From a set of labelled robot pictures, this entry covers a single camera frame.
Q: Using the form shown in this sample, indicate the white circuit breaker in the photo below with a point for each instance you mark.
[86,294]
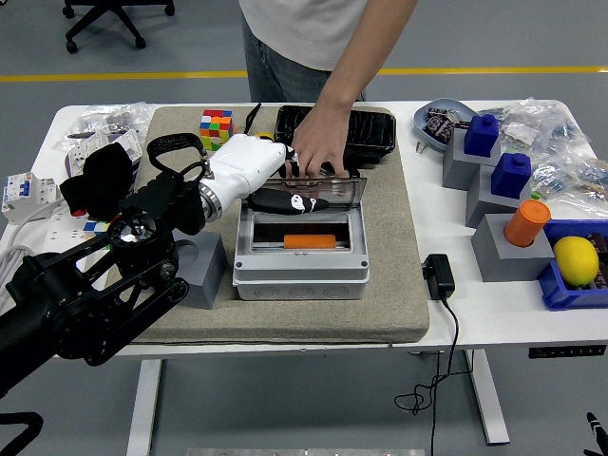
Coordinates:
[19,195]

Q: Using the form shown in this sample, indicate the black glossy case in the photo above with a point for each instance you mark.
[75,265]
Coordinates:
[370,133]

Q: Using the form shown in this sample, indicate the black power adapter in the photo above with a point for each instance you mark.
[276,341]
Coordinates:
[439,280]

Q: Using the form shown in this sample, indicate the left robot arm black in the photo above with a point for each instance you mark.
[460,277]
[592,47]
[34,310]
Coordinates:
[95,294]

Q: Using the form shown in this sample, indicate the orange cylinder battery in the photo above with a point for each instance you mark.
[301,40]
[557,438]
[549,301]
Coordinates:
[525,223]
[309,241]

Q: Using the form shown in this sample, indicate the yellow lemon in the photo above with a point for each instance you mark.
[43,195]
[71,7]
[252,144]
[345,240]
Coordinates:
[575,261]

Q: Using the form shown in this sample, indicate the person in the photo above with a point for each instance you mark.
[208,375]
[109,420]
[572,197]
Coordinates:
[294,28]

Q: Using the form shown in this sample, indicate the black office chair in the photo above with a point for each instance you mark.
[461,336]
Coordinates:
[102,19]

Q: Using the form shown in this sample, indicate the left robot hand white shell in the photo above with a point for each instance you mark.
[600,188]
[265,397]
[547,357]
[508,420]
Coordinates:
[247,164]

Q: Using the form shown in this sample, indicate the blue-grey dish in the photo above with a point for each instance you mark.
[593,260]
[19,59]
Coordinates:
[434,142]

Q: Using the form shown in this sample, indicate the grey block with round hole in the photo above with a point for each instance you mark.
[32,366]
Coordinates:
[204,280]
[503,261]

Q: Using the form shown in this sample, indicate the person's hand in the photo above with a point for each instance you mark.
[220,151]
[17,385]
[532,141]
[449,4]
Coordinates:
[323,138]

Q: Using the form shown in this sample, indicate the person's forearm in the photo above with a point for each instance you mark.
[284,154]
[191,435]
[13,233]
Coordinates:
[366,52]

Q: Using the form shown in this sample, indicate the black cloth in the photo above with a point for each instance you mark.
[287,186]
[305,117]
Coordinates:
[95,180]

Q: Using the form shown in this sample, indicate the dark snack packet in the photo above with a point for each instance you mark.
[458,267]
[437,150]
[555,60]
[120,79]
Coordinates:
[437,127]
[451,115]

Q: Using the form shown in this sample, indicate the colourful puzzle cube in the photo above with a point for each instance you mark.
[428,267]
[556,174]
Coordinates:
[92,227]
[214,126]

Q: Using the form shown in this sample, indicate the white socket pack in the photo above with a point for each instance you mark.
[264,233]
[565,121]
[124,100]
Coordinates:
[126,142]

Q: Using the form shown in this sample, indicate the black table control panel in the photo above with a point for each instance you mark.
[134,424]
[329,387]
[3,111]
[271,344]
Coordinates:
[565,352]

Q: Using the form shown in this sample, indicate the small screws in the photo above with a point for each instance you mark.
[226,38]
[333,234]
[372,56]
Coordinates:
[420,147]

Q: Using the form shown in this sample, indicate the grey electrical box clear lid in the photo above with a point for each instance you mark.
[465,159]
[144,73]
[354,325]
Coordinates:
[299,275]

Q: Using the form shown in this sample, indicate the white table leg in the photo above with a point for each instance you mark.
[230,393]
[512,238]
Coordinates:
[142,408]
[489,408]

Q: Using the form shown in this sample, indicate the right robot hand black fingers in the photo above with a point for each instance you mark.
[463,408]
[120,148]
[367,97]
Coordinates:
[594,425]

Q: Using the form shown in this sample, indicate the blue plastic block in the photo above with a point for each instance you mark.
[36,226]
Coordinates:
[510,178]
[480,138]

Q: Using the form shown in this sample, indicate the yellow tape measure round label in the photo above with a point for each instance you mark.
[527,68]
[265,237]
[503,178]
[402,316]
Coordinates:
[265,136]

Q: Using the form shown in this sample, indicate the dark packets in bin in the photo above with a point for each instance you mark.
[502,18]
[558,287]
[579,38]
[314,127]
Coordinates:
[601,247]

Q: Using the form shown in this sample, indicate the grey-brown mat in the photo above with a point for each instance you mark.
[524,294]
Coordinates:
[266,323]

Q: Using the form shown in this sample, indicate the clear bag of parts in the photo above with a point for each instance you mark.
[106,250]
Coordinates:
[570,176]
[119,111]
[546,123]

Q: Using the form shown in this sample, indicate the blue plastic bin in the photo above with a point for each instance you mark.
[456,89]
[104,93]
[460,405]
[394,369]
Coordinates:
[556,290]

